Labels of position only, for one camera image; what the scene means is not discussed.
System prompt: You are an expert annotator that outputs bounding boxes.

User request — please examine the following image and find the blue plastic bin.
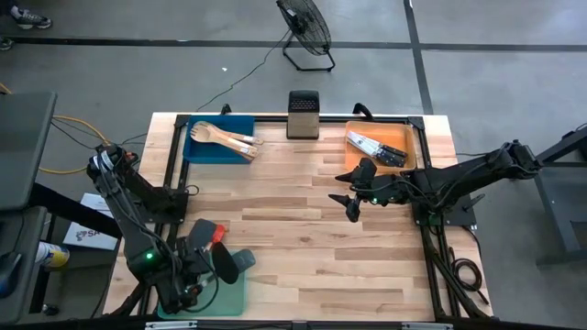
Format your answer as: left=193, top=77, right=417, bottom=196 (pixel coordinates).
left=182, top=114, right=256, bottom=165

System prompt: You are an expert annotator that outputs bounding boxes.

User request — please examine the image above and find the silver bracket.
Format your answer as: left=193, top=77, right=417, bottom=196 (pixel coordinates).
left=401, top=322, right=456, bottom=330
left=144, top=320, right=199, bottom=330

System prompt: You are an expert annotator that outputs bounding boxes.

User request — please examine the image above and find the black coiled cable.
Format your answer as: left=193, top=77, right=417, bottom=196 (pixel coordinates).
left=448, top=246, right=491, bottom=306

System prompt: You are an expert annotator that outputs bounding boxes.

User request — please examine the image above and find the straight-blade knife black handle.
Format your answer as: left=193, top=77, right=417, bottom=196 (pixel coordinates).
left=375, top=150, right=408, bottom=169

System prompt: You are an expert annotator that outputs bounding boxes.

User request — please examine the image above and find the steel box grater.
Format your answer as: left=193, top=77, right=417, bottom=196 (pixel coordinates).
left=286, top=90, right=321, bottom=140

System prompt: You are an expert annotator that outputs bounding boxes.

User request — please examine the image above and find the white printed box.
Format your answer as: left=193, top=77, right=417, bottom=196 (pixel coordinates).
left=62, top=192, right=123, bottom=251

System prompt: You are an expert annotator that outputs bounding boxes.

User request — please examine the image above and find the black diagonal bar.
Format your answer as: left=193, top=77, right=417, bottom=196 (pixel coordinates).
left=29, top=181, right=123, bottom=239

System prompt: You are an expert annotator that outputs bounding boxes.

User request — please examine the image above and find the black crossbar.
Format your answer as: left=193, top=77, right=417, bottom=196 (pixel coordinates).
left=0, top=313, right=587, bottom=330

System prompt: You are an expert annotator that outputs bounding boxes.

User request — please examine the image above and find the black fan power cable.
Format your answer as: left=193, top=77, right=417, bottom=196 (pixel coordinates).
left=194, top=27, right=294, bottom=114

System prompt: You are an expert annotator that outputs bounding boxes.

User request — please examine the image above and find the oval black nylon turner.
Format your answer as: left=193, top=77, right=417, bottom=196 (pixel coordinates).
left=190, top=241, right=240, bottom=297

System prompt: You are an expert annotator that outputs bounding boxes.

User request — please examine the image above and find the gray spatula wooden handle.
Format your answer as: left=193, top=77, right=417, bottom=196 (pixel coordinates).
left=236, top=249, right=257, bottom=272

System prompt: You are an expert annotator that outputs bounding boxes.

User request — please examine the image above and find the pointed knife black handle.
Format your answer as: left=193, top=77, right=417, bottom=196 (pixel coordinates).
left=347, top=130, right=409, bottom=161

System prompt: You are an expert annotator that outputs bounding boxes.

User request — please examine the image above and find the black floor fan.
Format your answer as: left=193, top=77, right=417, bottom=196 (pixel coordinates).
left=275, top=0, right=337, bottom=73

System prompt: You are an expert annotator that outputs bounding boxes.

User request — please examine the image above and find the black table frame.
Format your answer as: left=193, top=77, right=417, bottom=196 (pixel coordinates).
left=109, top=113, right=493, bottom=322

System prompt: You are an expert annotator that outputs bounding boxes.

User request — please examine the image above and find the black computer mouse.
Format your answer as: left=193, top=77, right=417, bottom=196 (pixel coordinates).
left=0, top=250, right=23, bottom=299

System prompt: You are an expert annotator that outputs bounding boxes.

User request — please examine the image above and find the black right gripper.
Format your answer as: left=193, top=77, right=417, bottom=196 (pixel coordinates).
left=328, top=158, right=412, bottom=225

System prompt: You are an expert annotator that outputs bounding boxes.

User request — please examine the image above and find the gray side desk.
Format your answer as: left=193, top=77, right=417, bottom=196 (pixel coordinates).
left=0, top=204, right=48, bottom=325

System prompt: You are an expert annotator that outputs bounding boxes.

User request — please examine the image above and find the solid wooden spoon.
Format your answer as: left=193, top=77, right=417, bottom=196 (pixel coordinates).
left=201, top=126, right=260, bottom=160

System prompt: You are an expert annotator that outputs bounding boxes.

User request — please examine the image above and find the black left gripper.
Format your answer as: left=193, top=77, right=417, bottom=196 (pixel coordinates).
left=158, top=236, right=216, bottom=315

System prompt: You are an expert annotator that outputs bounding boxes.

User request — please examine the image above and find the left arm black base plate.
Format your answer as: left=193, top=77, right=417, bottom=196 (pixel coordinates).
left=137, top=187, right=190, bottom=226

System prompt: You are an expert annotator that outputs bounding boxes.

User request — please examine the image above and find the yellow white spray can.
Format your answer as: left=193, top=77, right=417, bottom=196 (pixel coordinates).
left=35, top=241, right=71, bottom=269

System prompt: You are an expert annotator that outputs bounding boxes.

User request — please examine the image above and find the black metal stand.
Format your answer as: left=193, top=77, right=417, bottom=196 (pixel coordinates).
left=505, top=126, right=587, bottom=268

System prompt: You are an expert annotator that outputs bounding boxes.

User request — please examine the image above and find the orange plastic bin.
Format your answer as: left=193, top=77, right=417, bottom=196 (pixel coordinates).
left=343, top=119, right=417, bottom=174

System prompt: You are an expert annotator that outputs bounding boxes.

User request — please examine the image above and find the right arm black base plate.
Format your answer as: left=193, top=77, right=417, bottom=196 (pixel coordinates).
left=410, top=189, right=478, bottom=226

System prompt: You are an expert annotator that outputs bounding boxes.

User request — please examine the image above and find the green plastic bin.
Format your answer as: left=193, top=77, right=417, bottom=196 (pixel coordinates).
left=157, top=250, right=247, bottom=318

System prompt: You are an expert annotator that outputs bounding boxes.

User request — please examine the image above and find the yellow extension cable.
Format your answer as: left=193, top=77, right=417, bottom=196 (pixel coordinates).
left=0, top=82, right=111, bottom=176

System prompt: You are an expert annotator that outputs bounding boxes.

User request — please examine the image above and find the red spatula wooden handle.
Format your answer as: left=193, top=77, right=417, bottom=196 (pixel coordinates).
left=208, top=223, right=228, bottom=251

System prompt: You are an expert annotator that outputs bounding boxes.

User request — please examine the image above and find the slotted wooden spoon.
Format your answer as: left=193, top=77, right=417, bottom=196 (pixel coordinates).
left=191, top=121, right=265, bottom=146

